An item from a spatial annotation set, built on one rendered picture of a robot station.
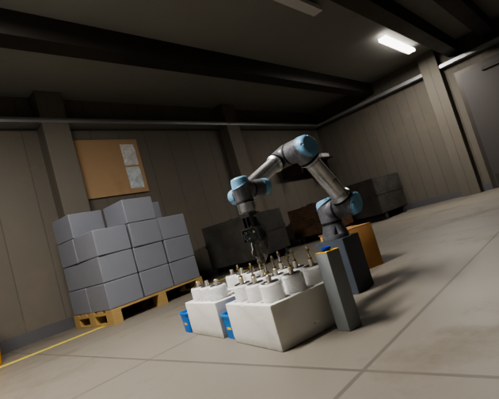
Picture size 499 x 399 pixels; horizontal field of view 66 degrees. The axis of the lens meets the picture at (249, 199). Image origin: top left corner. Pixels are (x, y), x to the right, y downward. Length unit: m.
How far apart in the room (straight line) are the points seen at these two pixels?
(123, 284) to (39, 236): 1.31
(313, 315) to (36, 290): 3.59
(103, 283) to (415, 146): 6.34
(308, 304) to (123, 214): 2.79
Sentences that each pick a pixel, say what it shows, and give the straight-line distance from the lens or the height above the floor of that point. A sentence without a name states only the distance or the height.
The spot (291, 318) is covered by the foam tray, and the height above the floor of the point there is 0.10.
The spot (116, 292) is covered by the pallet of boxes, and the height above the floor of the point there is 0.27.
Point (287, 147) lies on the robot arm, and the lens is 1.93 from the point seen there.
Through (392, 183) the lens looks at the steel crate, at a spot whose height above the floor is 0.59.
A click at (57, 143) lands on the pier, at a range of 4.99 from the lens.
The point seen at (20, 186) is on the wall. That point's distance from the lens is 4.91.
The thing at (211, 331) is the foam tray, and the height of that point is 0.03.
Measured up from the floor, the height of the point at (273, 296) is 0.20.
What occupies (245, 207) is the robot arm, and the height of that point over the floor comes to 0.57.
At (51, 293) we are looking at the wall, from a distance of 4.78.
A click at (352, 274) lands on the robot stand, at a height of 0.11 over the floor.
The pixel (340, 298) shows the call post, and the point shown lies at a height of 0.13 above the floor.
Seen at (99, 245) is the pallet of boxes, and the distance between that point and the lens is 3.86.
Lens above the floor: 0.47
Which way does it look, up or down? 5 degrees up
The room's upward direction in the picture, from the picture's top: 16 degrees counter-clockwise
